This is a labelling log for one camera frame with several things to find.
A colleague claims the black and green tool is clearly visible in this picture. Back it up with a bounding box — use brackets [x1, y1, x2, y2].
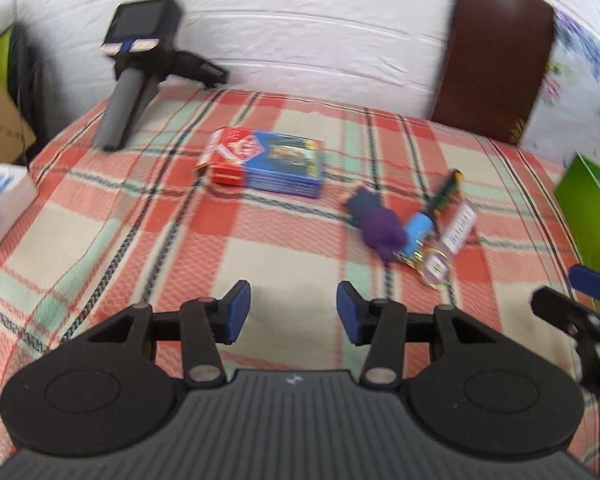
[426, 168, 464, 219]

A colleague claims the white power strip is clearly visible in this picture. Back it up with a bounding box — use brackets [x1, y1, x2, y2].
[0, 162, 39, 267]

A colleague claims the gold keyring with pink tag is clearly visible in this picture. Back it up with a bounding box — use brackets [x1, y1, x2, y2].
[397, 244, 456, 289]

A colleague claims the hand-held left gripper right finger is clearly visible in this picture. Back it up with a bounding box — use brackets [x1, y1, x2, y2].
[336, 281, 526, 390]

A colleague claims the large green carton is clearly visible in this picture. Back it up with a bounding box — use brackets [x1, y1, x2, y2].
[553, 152, 600, 322]

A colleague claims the purple knitted charm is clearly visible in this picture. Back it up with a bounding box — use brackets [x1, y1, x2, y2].
[362, 207, 407, 262]

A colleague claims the black camera with grey handle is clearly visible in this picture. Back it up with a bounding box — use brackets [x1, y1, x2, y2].
[101, 0, 230, 154]

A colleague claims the red card box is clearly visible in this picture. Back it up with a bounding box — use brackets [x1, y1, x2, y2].
[195, 126, 269, 189]

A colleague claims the white key tag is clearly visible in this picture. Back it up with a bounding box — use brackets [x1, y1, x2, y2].
[439, 198, 479, 254]

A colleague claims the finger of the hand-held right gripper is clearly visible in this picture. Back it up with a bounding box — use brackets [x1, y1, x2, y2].
[568, 263, 600, 309]
[529, 285, 600, 342]

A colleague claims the plaid blanket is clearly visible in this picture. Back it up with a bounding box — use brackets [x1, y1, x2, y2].
[0, 85, 600, 477]

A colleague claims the blue card box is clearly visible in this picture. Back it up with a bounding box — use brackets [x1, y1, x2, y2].
[242, 130, 326, 200]

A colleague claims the navy knitted charm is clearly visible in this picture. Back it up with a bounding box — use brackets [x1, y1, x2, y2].
[342, 186, 384, 229]

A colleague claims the brown wooden board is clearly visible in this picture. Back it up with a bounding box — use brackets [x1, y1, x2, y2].
[429, 0, 556, 149]

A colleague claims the floral white bedding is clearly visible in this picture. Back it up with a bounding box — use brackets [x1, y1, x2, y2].
[522, 9, 600, 182]

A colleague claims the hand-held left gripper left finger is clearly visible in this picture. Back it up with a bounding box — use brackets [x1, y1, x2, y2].
[62, 280, 252, 390]

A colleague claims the cardboard box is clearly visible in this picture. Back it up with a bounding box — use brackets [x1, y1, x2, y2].
[0, 67, 37, 182]

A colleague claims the light blue cylinder charm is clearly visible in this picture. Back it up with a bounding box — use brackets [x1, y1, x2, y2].
[402, 212, 436, 259]

